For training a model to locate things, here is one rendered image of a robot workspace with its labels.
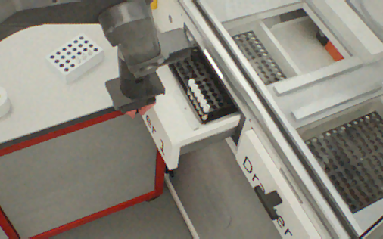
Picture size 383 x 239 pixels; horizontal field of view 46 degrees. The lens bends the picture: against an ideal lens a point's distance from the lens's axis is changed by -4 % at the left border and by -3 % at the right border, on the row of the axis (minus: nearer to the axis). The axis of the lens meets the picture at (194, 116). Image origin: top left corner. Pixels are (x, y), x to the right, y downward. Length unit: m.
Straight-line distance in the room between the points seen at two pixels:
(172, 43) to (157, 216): 1.11
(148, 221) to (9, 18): 1.55
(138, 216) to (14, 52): 0.84
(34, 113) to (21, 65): 0.16
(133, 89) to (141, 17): 0.50
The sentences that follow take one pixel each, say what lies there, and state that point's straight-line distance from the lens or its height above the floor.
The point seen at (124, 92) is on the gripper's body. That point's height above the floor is 0.99.
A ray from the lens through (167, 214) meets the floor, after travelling 1.83.
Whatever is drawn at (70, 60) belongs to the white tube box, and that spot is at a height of 0.80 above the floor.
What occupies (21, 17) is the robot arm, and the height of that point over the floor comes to 1.47.
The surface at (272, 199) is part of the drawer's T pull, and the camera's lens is 0.89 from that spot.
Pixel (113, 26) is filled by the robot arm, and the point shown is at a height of 1.44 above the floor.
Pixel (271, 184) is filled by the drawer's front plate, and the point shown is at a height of 0.90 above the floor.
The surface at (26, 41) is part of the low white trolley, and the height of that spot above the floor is 0.76.
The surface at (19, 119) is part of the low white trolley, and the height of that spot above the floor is 0.76.
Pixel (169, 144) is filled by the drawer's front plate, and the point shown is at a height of 0.91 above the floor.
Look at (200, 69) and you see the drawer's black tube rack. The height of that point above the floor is 0.87.
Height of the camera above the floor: 1.69
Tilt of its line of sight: 55 degrees down
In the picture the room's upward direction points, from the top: 10 degrees clockwise
